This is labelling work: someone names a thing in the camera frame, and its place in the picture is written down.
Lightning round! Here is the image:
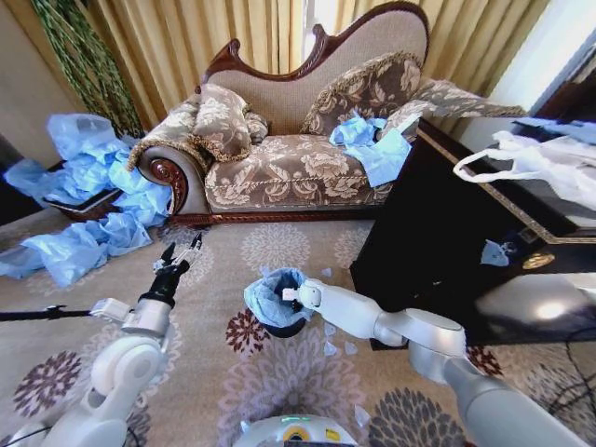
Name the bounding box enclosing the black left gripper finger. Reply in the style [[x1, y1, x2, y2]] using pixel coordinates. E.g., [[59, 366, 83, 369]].
[[153, 241, 179, 272], [173, 231, 205, 267]]

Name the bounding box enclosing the blue garbage bag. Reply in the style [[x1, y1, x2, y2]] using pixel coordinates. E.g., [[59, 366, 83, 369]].
[[243, 266, 321, 330]]

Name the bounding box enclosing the black trash bin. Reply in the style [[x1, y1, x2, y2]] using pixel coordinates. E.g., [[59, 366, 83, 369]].
[[253, 272, 316, 339]]

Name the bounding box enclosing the blue plastic bag heap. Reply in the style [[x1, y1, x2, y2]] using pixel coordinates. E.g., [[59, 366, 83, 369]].
[[3, 138, 174, 246]]

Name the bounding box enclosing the long blue plastic bag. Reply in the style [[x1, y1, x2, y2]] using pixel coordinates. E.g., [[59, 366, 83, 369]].
[[0, 218, 155, 289]]

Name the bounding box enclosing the translucent pale blue bag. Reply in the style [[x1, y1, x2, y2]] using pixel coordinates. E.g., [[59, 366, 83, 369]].
[[45, 113, 117, 162]]

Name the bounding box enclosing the flat blue plastic bag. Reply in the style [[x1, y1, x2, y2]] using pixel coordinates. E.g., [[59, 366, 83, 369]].
[[344, 128, 413, 188]]

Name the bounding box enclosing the crumpled blue plastic bag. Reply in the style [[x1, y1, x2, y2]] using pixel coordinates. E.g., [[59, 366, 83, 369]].
[[329, 110, 388, 149]]

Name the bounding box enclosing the white plastic carrier bag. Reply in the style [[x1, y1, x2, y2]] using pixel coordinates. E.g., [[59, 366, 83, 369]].
[[452, 129, 596, 211]]

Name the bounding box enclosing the blue bag on cabinet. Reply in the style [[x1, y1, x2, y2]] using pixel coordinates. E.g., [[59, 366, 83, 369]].
[[510, 115, 596, 141]]

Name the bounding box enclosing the dark wooden tray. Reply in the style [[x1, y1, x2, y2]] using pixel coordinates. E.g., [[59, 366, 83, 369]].
[[43, 187, 126, 224]]

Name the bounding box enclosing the floral chaise longue sofa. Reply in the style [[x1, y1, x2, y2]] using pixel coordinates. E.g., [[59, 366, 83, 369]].
[[126, 0, 432, 227]]

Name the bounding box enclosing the white robot front shell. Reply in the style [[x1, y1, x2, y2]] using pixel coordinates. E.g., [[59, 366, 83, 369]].
[[238, 413, 360, 447]]

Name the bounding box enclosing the thin black rod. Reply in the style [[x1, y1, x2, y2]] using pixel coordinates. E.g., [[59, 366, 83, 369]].
[[0, 304, 93, 323]]

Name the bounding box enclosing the medium floral fringed cushion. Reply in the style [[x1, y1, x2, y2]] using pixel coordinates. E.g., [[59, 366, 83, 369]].
[[191, 82, 252, 164]]

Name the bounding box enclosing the small floral cushion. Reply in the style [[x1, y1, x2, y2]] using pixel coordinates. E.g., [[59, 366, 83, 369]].
[[245, 110, 271, 146]]

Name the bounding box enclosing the black glossy cabinet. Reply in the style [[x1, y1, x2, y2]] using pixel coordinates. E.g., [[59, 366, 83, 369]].
[[348, 118, 596, 348]]

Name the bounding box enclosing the green hanging plant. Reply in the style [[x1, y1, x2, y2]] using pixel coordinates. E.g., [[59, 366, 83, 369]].
[[29, 0, 146, 140]]

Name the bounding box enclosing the small blue plastic scrap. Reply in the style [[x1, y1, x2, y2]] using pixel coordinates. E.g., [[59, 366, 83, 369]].
[[479, 238, 514, 268]]

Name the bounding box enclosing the large floral fringed cushion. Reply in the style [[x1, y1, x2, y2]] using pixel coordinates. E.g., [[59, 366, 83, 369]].
[[300, 50, 424, 137]]

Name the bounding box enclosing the gold pleated curtain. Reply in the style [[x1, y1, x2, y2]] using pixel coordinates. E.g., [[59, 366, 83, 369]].
[[4, 0, 551, 132]]

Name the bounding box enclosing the gold cabinet knob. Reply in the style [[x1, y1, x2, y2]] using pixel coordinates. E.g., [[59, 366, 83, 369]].
[[521, 251, 556, 271]]

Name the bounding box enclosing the dark wooden furniture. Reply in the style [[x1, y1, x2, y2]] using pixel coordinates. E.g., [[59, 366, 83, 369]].
[[534, 42, 596, 123]]

